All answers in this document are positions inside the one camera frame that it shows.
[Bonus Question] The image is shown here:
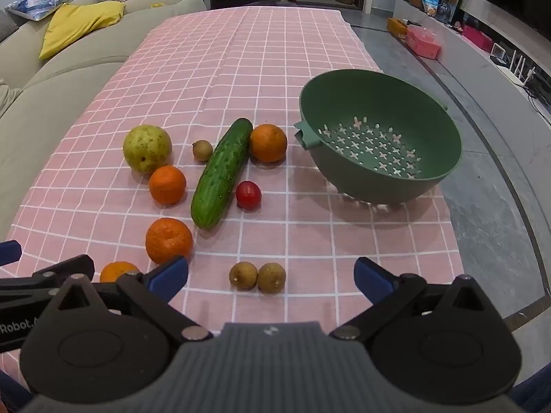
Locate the beige sofa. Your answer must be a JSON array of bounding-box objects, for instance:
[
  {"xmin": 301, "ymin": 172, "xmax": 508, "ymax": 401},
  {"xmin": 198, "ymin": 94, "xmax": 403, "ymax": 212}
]
[{"xmin": 0, "ymin": 0, "xmax": 207, "ymax": 246}]

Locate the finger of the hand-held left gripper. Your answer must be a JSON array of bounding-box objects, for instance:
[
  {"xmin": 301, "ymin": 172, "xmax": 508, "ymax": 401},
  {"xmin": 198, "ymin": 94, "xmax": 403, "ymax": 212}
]
[
  {"xmin": 0, "ymin": 241, "xmax": 23, "ymax": 266},
  {"xmin": 0, "ymin": 255, "xmax": 95, "ymax": 308}
]

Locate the yellow-green pear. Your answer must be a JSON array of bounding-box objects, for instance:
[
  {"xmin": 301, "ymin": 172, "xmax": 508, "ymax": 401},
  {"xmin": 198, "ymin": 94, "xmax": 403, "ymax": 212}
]
[{"xmin": 123, "ymin": 125, "xmax": 173, "ymax": 175}]

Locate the orange box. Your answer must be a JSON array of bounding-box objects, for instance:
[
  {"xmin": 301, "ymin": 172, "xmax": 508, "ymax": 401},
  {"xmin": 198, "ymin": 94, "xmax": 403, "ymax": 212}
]
[{"xmin": 386, "ymin": 17, "xmax": 409, "ymax": 37}]

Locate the green plastic colander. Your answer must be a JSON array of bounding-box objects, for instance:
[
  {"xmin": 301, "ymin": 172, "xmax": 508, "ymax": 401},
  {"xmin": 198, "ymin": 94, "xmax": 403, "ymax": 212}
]
[{"xmin": 294, "ymin": 69, "xmax": 462, "ymax": 204}]

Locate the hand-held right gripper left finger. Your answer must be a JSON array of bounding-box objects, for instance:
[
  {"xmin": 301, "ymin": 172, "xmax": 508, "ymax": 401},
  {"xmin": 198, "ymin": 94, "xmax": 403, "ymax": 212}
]
[{"xmin": 54, "ymin": 255, "xmax": 214, "ymax": 342}]

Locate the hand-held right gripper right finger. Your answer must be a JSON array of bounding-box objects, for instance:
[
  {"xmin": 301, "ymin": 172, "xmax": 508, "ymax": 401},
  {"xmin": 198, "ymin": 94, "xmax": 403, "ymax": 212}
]
[{"xmin": 329, "ymin": 257, "xmax": 496, "ymax": 340}]

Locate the blue printed pillow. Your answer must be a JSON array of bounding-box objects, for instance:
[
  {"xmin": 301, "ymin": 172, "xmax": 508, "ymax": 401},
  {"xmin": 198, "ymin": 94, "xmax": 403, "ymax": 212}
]
[{"xmin": 5, "ymin": 0, "xmax": 76, "ymax": 21}]

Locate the magenta box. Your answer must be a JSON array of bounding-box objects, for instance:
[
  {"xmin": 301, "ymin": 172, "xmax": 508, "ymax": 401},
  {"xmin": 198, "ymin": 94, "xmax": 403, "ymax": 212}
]
[{"xmin": 462, "ymin": 23, "xmax": 495, "ymax": 52}]

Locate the white router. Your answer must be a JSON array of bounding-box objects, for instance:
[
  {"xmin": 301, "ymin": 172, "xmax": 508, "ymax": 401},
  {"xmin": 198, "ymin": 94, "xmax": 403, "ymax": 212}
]
[{"xmin": 501, "ymin": 49, "xmax": 537, "ymax": 84}]

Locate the yellow pillow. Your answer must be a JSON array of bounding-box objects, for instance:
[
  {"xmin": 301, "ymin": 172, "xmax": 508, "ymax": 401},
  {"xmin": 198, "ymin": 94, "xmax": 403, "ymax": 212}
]
[{"xmin": 39, "ymin": 1, "xmax": 125, "ymax": 60}]

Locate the green cucumber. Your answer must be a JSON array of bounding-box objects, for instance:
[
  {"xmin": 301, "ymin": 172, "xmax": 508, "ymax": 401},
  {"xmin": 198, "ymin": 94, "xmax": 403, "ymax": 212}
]
[{"xmin": 190, "ymin": 118, "xmax": 254, "ymax": 230}]

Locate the pink checked tablecloth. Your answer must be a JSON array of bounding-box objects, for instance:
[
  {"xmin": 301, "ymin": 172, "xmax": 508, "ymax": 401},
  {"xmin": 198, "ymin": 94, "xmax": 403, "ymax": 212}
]
[{"xmin": 0, "ymin": 6, "xmax": 466, "ymax": 379}]

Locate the red tomato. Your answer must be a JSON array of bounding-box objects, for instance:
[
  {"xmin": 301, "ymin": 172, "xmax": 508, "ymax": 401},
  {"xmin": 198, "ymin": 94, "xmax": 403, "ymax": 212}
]
[{"xmin": 235, "ymin": 181, "xmax": 262, "ymax": 211}]

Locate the pink box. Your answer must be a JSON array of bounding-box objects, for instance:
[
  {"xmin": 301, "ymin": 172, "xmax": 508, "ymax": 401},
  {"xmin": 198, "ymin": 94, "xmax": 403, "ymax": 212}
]
[{"xmin": 407, "ymin": 26, "xmax": 442, "ymax": 60}]

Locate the grey cushion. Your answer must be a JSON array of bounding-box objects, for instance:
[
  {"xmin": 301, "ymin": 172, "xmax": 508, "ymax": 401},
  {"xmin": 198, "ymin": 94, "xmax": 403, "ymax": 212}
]
[{"xmin": 0, "ymin": 9, "xmax": 20, "ymax": 44}]

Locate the brown longan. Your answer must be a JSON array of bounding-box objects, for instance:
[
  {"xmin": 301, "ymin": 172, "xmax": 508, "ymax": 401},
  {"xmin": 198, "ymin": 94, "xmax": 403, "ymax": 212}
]
[
  {"xmin": 257, "ymin": 262, "xmax": 287, "ymax": 294},
  {"xmin": 192, "ymin": 140, "xmax": 214, "ymax": 162},
  {"xmin": 229, "ymin": 262, "xmax": 258, "ymax": 291}
]

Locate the orange tangerine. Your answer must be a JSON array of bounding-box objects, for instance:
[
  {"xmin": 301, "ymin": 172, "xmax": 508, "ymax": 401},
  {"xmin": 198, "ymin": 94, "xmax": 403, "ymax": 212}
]
[
  {"xmin": 250, "ymin": 124, "xmax": 288, "ymax": 163},
  {"xmin": 100, "ymin": 261, "xmax": 141, "ymax": 283},
  {"xmin": 149, "ymin": 166, "xmax": 187, "ymax": 205},
  {"xmin": 145, "ymin": 218, "xmax": 194, "ymax": 265}
]

